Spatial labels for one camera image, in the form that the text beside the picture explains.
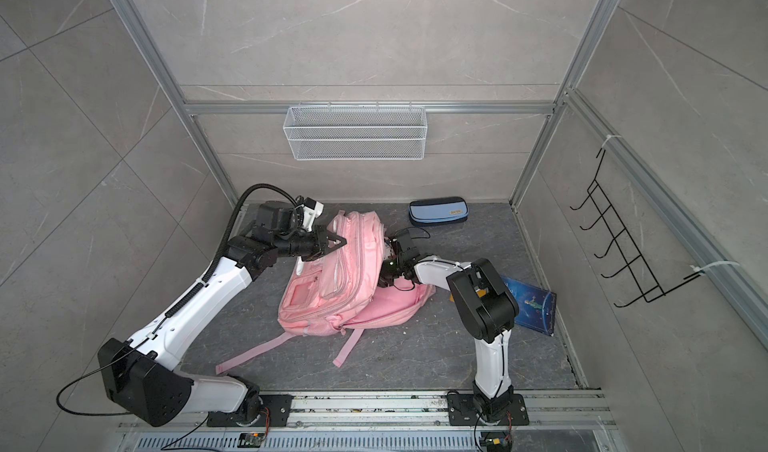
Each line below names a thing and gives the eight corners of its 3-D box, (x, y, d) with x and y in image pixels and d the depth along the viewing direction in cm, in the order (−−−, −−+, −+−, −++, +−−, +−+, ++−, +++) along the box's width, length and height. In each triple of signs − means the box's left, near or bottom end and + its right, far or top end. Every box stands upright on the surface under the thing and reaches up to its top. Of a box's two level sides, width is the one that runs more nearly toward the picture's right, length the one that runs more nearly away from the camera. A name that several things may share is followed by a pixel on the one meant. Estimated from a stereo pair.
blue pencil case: (411, 228, 114) (411, 220, 111) (406, 207, 121) (407, 199, 118) (468, 222, 116) (471, 215, 113) (461, 202, 123) (463, 195, 120)
